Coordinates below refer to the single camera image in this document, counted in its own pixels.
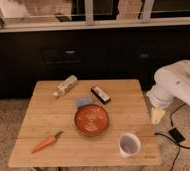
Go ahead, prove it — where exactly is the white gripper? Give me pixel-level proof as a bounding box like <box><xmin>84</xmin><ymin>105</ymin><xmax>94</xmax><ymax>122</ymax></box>
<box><xmin>147</xmin><ymin>87</ymin><xmax>172</xmax><ymax>124</ymax></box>

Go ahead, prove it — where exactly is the white ceramic cup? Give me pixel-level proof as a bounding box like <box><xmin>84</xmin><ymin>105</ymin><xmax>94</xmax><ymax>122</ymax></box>
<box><xmin>118</xmin><ymin>133</ymin><xmax>141</xmax><ymax>158</ymax></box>

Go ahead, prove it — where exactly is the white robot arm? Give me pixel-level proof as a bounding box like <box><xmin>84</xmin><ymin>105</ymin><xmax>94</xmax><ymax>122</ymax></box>
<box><xmin>147</xmin><ymin>60</ymin><xmax>190</xmax><ymax>124</ymax></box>

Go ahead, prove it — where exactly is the orange ceramic bowl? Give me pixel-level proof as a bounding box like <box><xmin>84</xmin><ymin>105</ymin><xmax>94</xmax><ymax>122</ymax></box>
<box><xmin>74</xmin><ymin>104</ymin><xmax>109</xmax><ymax>136</ymax></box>

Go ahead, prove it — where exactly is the black power adapter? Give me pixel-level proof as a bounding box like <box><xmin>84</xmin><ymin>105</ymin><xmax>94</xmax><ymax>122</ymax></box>
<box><xmin>169</xmin><ymin>128</ymin><xmax>185</xmax><ymax>143</ymax></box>

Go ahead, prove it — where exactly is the brown chocolate bar box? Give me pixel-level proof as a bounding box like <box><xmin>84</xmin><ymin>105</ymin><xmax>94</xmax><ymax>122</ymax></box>
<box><xmin>91</xmin><ymin>86</ymin><xmax>111</xmax><ymax>104</ymax></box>

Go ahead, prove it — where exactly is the blue sponge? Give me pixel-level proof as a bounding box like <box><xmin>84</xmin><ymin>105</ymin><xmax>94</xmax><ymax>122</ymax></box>
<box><xmin>76</xmin><ymin>97</ymin><xmax>93</xmax><ymax>108</ymax></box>

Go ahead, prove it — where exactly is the orange toy carrot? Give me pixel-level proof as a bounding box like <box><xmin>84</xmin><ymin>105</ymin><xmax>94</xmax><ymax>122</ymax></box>
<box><xmin>31</xmin><ymin>131</ymin><xmax>63</xmax><ymax>153</ymax></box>

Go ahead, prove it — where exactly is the black cabinet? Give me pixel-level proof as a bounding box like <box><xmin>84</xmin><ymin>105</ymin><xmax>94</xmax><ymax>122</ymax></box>
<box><xmin>0</xmin><ymin>25</ymin><xmax>190</xmax><ymax>99</ymax></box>

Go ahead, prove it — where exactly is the black cable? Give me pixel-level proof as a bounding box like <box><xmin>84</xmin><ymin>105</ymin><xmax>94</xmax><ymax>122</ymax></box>
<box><xmin>154</xmin><ymin>103</ymin><xmax>190</xmax><ymax>171</ymax></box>

